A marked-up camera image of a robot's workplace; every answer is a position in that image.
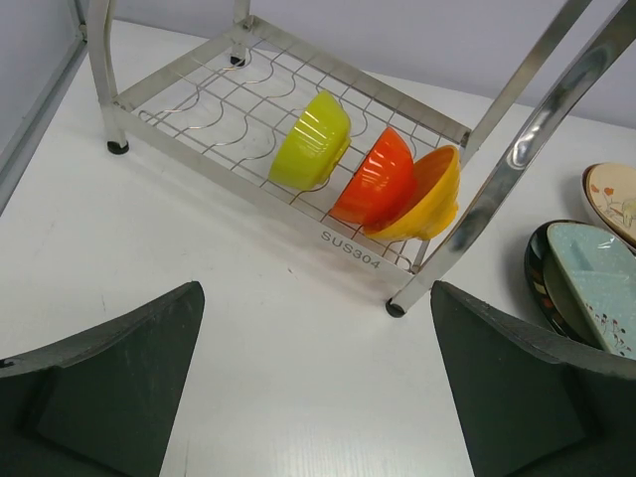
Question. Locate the light blue divided plate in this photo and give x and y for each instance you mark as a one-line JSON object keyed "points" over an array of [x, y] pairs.
{"points": [[599, 270]]}

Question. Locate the lime green bowl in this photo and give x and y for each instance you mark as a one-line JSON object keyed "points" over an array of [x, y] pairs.
{"points": [[314, 145]]}

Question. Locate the yellow bowl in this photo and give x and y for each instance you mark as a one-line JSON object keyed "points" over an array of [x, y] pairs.
{"points": [[432, 206]]}

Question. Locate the orange bowl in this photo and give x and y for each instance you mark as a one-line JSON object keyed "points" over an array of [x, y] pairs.
{"points": [[381, 185]]}

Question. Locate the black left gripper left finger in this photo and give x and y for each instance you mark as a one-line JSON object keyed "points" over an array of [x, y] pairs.
{"points": [[103, 401]]}

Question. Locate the stainless steel dish rack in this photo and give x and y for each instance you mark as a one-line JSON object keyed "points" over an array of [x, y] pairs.
{"points": [[224, 109]]}

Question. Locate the beige bird round plate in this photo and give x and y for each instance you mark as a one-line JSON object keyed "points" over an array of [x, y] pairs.
{"points": [[608, 195]]}

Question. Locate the black rimmed round plate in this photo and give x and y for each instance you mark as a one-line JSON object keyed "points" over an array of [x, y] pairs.
{"points": [[551, 292]]}

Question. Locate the aluminium frame post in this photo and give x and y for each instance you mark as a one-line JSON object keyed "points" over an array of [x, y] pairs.
{"points": [[42, 44]]}

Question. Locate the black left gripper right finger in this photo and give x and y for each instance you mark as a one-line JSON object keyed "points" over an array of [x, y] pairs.
{"points": [[531, 402]]}

